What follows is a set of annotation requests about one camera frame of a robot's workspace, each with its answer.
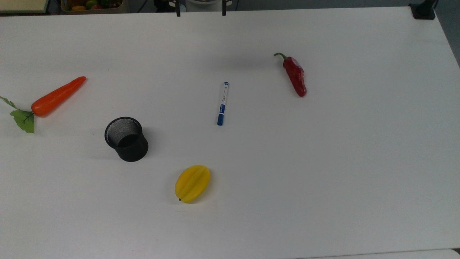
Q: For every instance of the beige board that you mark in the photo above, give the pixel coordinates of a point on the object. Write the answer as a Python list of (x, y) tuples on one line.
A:
[(22, 5)]

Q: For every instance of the blue and white marker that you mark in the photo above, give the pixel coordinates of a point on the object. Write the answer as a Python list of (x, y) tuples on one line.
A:
[(223, 103)]

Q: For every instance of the green toy fruit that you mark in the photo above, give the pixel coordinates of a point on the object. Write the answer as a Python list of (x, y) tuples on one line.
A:
[(92, 3)]

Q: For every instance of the orange toy carrot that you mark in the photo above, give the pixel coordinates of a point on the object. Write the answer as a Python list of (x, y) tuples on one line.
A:
[(54, 99)]

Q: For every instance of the box of toy fruit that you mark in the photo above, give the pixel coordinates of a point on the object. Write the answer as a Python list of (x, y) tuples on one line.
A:
[(94, 10)]

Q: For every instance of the yellow toy starfruit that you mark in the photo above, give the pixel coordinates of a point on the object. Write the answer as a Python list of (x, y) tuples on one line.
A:
[(193, 183)]

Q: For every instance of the red toy chili pepper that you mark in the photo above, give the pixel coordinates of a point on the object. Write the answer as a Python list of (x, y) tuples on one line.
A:
[(296, 76)]

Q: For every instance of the orange toy fruit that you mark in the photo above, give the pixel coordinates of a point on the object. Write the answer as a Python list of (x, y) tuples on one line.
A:
[(78, 8)]

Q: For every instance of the black mesh pen cup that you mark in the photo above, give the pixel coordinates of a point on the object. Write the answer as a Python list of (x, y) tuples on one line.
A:
[(130, 146)]

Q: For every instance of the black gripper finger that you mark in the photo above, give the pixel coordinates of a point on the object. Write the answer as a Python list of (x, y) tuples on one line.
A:
[(178, 10), (224, 10)]

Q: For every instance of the black clamp mount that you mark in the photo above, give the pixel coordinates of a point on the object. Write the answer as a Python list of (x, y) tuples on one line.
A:
[(422, 10)]

